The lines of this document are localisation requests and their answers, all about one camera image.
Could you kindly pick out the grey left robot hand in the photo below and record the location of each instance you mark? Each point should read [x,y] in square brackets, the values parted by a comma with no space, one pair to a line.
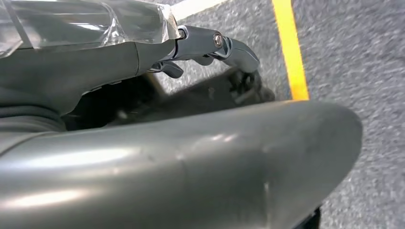
[158,173]

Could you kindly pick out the clear plastic film wrap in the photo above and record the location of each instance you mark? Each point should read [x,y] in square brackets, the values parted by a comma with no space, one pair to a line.
[79,22]

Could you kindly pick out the yellow floor tape square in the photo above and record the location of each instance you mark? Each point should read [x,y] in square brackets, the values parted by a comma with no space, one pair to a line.
[289,47]

